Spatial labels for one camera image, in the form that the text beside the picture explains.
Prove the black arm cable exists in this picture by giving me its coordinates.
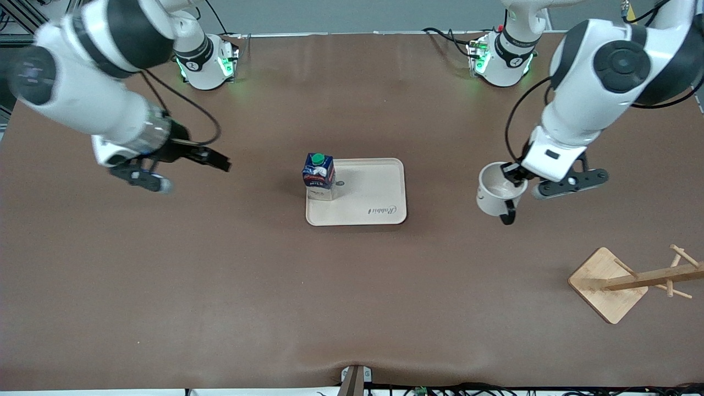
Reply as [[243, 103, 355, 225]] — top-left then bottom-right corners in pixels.
[[139, 70, 222, 146], [505, 77, 552, 163]]

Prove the wooden cup rack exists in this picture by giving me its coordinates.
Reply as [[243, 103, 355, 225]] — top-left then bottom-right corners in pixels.
[[568, 244, 704, 325]]

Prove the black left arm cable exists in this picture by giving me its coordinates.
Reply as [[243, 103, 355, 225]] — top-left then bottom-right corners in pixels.
[[505, 77, 552, 163]]

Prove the brown table edge bracket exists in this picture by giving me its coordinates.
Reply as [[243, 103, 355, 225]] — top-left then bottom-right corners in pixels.
[[340, 365, 373, 396]]

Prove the black base cable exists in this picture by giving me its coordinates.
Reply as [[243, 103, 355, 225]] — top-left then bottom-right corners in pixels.
[[422, 27, 479, 61]]

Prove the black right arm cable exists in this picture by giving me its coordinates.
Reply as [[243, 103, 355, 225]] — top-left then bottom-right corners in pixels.
[[139, 70, 222, 146]]

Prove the aluminium frame post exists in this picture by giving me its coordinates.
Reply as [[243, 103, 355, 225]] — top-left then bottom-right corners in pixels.
[[0, 0, 39, 50]]

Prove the blue milk carton green cap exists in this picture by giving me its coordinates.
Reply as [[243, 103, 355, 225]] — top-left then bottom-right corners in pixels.
[[301, 152, 336, 201]]

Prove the cream plastic tray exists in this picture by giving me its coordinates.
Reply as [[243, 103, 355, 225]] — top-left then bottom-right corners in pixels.
[[305, 158, 408, 227]]

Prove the white cup with black handle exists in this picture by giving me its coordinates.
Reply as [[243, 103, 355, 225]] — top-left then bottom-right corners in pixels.
[[476, 161, 529, 225]]

